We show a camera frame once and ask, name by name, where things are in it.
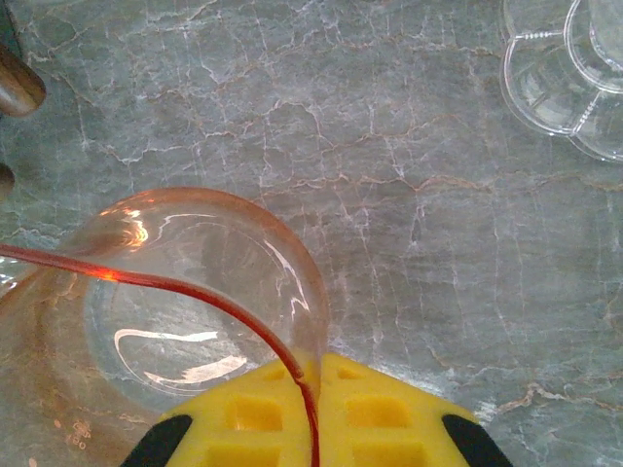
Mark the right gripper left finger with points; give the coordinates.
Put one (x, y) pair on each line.
(253, 418)

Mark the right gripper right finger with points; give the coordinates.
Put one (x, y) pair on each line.
(379, 413)

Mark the orange glass server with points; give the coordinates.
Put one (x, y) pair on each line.
(204, 233)

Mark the clear glass cup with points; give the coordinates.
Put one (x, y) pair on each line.
(540, 82)

